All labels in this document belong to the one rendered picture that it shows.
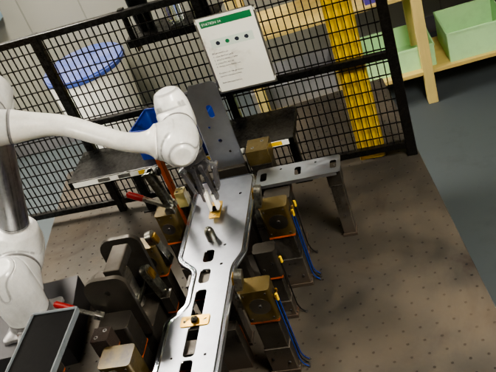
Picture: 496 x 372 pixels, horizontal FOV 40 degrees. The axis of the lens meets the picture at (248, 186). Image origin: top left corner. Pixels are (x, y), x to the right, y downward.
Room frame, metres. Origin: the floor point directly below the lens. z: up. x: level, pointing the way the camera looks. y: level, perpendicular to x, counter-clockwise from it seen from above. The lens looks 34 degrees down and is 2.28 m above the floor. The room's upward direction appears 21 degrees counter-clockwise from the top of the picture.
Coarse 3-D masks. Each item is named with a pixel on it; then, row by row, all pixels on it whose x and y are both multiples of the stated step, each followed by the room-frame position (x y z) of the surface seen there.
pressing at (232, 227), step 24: (240, 192) 1.92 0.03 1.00; (192, 216) 1.88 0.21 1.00; (240, 216) 1.79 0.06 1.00; (192, 240) 1.76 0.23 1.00; (216, 240) 1.72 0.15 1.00; (240, 240) 1.67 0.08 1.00; (192, 264) 1.65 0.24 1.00; (216, 264) 1.60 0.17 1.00; (192, 288) 1.54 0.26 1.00; (216, 288) 1.50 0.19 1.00; (192, 312) 1.45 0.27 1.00; (216, 312) 1.41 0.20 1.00; (168, 336) 1.39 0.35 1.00; (216, 336) 1.32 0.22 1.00; (168, 360) 1.30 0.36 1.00; (192, 360) 1.27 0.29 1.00; (216, 360) 1.25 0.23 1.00
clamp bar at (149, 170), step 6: (150, 168) 1.91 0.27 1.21; (156, 168) 1.89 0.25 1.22; (144, 174) 1.89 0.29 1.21; (150, 174) 1.88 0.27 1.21; (156, 174) 1.88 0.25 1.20; (150, 180) 1.88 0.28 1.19; (156, 180) 1.91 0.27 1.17; (156, 186) 1.88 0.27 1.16; (162, 186) 1.90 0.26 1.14; (156, 192) 1.88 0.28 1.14; (162, 192) 1.88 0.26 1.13; (162, 198) 1.88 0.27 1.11; (168, 198) 1.90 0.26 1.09; (168, 204) 1.88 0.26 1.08; (174, 204) 1.90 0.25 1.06
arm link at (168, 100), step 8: (168, 88) 1.85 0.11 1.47; (176, 88) 1.84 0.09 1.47; (160, 96) 1.82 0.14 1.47; (168, 96) 1.81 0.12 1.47; (176, 96) 1.82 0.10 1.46; (184, 96) 1.84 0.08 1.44; (160, 104) 1.81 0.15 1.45; (168, 104) 1.80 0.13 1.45; (176, 104) 1.80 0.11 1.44; (184, 104) 1.82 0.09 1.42; (160, 112) 1.81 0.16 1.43; (168, 112) 1.79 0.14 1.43; (176, 112) 1.78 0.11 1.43; (184, 112) 1.78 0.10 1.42; (192, 112) 1.81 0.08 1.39; (160, 120) 1.79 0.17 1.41
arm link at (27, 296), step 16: (16, 256) 1.98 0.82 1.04; (0, 272) 1.86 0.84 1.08; (16, 272) 1.86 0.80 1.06; (32, 272) 1.91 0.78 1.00; (0, 288) 1.83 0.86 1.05; (16, 288) 1.83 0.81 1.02; (32, 288) 1.86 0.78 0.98; (0, 304) 1.82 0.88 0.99; (16, 304) 1.81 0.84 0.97; (32, 304) 1.83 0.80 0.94; (48, 304) 1.89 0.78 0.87; (16, 320) 1.82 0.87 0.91
